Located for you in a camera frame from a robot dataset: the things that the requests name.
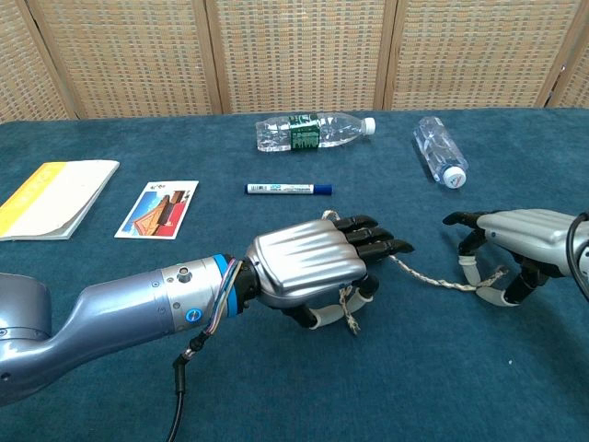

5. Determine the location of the picture postcard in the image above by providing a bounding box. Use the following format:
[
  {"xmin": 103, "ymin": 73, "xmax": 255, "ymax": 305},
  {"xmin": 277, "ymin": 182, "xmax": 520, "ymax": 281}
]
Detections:
[{"xmin": 113, "ymin": 180, "xmax": 200, "ymax": 241}]

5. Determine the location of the white marker with blue cap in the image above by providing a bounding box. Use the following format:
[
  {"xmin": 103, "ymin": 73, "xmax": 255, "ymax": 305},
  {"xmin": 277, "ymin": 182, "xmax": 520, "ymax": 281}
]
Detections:
[{"xmin": 244, "ymin": 182, "xmax": 334, "ymax": 196}]

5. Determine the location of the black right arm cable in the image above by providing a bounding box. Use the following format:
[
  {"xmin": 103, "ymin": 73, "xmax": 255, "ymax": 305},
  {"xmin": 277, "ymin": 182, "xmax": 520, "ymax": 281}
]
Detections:
[{"xmin": 564, "ymin": 211, "xmax": 589, "ymax": 303}]

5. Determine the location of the tan braided rope bundle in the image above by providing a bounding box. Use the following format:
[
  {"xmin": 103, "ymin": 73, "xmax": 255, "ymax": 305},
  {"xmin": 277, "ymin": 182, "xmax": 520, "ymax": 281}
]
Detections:
[{"xmin": 320, "ymin": 210, "xmax": 510, "ymax": 336}]

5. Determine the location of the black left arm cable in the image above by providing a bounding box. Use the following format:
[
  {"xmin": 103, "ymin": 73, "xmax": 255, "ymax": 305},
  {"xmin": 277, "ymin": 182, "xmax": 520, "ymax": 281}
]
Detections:
[{"xmin": 165, "ymin": 317, "xmax": 213, "ymax": 442}]

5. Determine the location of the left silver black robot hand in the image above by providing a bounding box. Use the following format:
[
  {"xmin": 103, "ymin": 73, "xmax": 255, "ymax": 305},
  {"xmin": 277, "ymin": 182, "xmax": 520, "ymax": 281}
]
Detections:
[{"xmin": 245, "ymin": 214, "xmax": 415, "ymax": 332}]

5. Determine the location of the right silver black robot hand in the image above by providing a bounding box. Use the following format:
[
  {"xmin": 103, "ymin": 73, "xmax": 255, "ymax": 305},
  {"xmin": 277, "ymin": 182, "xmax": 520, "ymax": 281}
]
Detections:
[{"xmin": 443, "ymin": 209, "xmax": 579, "ymax": 308}]

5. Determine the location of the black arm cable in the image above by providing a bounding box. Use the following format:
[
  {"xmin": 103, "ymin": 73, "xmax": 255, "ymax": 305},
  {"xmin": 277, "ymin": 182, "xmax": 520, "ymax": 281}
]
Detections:
[
  {"xmin": 165, "ymin": 317, "xmax": 213, "ymax": 442},
  {"xmin": 564, "ymin": 211, "xmax": 589, "ymax": 303}
]

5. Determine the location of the clear bottle without label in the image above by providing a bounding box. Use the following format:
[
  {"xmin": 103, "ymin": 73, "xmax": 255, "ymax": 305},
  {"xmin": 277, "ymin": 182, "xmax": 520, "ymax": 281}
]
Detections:
[{"xmin": 412, "ymin": 115, "xmax": 469, "ymax": 189}]

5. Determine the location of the clear bottle with green label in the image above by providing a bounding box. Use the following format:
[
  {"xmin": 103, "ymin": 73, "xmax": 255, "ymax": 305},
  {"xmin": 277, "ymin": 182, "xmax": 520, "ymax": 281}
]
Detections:
[{"xmin": 255, "ymin": 111, "xmax": 377, "ymax": 153}]

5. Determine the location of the yellow and white booklet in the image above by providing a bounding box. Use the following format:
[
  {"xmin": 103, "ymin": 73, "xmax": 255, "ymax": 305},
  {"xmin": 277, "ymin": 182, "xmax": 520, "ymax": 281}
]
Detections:
[{"xmin": 0, "ymin": 159, "xmax": 121, "ymax": 242}]

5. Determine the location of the woven bamboo folding screen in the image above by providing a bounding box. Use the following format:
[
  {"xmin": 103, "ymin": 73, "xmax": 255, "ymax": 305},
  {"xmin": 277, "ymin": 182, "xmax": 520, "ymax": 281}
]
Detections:
[{"xmin": 0, "ymin": 0, "xmax": 589, "ymax": 124}]

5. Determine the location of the teal table cloth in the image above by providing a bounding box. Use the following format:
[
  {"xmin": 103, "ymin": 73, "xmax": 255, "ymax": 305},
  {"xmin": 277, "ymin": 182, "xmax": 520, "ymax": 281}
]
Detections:
[{"xmin": 0, "ymin": 108, "xmax": 589, "ymax": 442}]

